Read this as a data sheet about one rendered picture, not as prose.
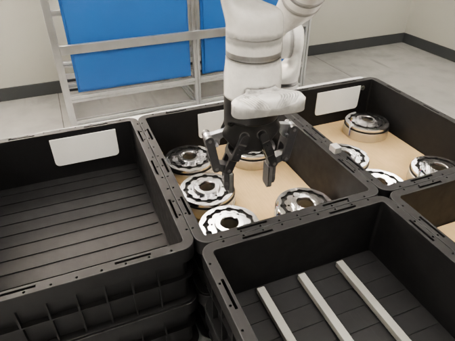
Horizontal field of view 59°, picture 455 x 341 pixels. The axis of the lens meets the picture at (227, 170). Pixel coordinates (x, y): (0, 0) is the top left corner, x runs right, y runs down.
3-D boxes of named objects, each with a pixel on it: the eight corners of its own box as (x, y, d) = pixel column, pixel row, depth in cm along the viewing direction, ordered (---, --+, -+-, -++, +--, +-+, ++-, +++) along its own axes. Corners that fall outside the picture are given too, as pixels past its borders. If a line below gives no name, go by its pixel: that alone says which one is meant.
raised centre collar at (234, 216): (211, 218, 67) (210, 215, 66) (239, 212, 68) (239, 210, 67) (219, 238, 63) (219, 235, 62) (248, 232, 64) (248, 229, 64)
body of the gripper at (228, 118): (271, 74, 57) (267, 132, 62) (213, 80, 55) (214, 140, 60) (293, 95, 51) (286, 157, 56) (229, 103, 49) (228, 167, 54)
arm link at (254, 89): (235, 122, 46) (235, 70, 43) (211, 86, 55) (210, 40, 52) (307, 113, 48) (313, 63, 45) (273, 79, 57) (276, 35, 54)
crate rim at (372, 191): (137, 126, 84) (136, 116, 82) (266, 103, 93) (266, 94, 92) (198, 258, 53) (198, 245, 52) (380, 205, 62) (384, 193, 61)
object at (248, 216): (193, 213, 68) (192, 210, 68) (248, 203, 71) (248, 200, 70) (206, 255, 60) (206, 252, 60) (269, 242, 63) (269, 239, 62)
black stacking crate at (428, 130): (265, 139, 98) (267, 96, 92) (363, 118, 107) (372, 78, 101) (368, 247, 68) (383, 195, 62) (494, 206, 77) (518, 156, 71)
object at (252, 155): (223, 139, 89) (223, 137, 89) (265, 132, 92) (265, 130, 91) (237, 163, 81) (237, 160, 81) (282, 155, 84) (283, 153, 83)
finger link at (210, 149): (208, 127, 56) (221, 159, 59) (196, 132, 56) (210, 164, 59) (212, 137, 54) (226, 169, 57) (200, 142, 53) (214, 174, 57)
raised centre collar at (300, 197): (286, 199, 71) (286, 197, 70) (310, 193, 72) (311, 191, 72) (299, 216, 67) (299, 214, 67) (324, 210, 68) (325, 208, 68)
